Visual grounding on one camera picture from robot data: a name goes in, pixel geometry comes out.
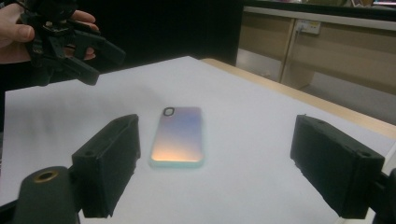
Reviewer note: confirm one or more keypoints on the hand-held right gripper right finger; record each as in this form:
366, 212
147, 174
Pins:
336, 168

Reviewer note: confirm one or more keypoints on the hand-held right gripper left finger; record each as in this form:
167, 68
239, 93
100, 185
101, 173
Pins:
106, 168

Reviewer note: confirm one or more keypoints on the smartphone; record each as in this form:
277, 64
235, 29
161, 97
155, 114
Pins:
177, 137

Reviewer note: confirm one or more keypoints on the light wooden table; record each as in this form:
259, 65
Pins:
311, 101

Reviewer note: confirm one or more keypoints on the beige wooden desk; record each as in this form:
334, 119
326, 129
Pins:
342, 53

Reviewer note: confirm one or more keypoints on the white foam board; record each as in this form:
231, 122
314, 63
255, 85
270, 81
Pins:
233, 109

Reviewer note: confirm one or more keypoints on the white wall socket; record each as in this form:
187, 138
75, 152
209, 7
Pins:
309, 27

